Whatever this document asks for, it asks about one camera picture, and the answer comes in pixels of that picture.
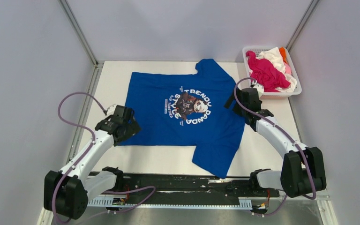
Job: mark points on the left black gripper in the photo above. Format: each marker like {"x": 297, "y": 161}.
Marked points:
{"x": 133, "y": 128}

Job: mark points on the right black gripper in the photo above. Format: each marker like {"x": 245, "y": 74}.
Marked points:
{"x": 231, "y": 98}

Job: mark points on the blue graphic t-shirt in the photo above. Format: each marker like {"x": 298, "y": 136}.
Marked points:
{"x": 188, "y": 110}

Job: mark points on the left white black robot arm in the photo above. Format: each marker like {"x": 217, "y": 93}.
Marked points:
{"x": 68, "y": 191}

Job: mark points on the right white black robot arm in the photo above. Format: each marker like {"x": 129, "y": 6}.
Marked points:
{"x": 303, "y": 172}

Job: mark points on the white plastic laundry basket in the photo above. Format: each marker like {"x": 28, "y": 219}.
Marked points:
{"x": 272, "y": 95}

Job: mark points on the magenta t-shirt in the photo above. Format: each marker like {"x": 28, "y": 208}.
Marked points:
{"x": 266, "y": 74}

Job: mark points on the pink t-shirt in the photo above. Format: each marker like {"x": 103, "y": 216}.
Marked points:
{"x": 287, "y": 69}

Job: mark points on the white t-shirt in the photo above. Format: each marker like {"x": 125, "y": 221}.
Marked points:
{"x": 274, "y": 57}

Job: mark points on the orange t-shirt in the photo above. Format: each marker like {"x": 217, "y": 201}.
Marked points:
{"x": 283, "y": 53}

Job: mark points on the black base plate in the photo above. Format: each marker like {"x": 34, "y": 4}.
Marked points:
{"x": 172, "y": 188}

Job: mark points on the white slotted cable duct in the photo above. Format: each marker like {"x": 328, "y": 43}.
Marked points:
{"x": 111, "y": 203}

